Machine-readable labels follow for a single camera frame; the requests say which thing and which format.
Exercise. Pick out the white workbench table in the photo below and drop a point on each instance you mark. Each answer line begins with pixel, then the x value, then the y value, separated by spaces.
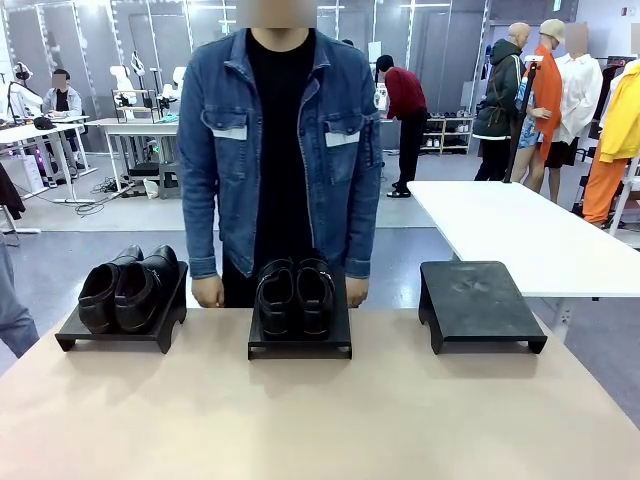
pixel 140 125

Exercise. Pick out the mannequin in dark green jacket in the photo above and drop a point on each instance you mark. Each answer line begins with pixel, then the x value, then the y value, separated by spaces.
pixel 500 100

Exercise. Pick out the white shoe rack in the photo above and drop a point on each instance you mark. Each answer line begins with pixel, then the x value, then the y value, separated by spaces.
pixel 450 135

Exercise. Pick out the mannequin with orange cape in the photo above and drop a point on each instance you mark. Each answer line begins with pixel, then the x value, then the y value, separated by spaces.
pixel 545 100

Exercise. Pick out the mannequin in yellow hoodie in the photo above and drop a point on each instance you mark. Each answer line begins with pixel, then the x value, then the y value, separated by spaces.
pixel 620 125

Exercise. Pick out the man in denim jacket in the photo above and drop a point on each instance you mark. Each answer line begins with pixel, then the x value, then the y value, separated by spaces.
pixel 280 150

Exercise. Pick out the large white table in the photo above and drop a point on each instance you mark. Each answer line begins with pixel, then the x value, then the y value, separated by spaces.
pixel 525 230

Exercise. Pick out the white humanoid robot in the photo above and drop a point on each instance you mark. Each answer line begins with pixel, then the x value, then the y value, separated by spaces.
pixel 121 92

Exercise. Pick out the person's left hand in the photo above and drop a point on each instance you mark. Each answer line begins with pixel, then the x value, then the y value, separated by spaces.
pixel 356 294

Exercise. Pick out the black cap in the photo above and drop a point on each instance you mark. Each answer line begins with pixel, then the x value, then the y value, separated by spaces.
pixel 44 123

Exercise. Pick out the person in red sweater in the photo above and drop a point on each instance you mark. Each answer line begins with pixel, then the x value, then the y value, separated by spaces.
pixel 407 100

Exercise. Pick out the person's left forearm denim sleeve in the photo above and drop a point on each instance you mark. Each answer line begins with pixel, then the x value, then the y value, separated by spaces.
pixel 360 235

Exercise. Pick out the dark hanging garment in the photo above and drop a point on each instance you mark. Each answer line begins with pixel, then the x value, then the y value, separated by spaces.
pixel 9 192

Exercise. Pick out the person in white shirt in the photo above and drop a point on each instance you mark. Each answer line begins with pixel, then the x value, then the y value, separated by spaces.
pixel 580 95

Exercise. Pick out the bystander in grey trousers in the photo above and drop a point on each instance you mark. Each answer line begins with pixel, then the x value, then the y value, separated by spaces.
pixel 12 310

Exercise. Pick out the person's right hand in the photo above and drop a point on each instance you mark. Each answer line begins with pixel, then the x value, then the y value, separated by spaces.
pixel 207 292

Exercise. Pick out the person's right forearm denim sleeve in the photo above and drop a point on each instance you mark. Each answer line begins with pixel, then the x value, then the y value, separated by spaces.
pixel 202 235

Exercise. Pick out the black shoe stand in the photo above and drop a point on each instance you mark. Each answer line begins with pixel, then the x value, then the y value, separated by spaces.
pixel 167 320
pixel 300 347
pixel 475 300

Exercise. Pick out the seated person light denim jacket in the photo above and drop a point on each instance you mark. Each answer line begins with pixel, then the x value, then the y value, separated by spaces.
pixel 61 100

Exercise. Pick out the white desk with metal legs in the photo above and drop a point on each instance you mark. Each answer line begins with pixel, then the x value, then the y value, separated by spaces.
pixel 30 132

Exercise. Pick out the glossy black loafer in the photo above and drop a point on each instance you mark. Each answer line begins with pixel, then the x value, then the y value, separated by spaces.
pixel 276 305
pixel 315 305

